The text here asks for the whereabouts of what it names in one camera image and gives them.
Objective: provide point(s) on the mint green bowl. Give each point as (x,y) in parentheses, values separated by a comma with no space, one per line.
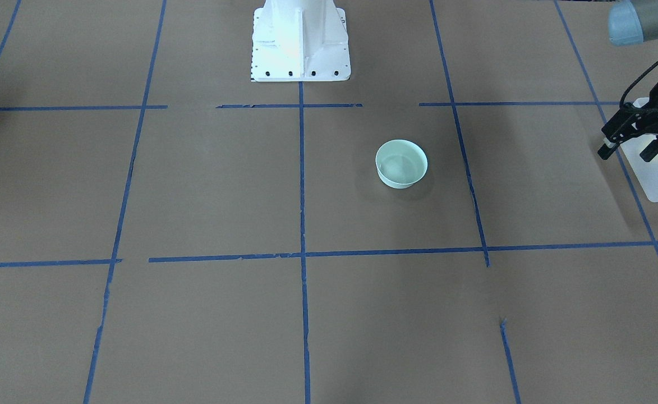
(401,163)

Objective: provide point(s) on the clear plastic storage box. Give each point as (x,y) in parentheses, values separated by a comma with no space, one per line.
(646,173)

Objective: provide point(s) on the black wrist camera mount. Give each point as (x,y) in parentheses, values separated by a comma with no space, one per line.
(630,123)

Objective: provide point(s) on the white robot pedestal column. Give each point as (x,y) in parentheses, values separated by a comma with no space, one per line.
(300,41)

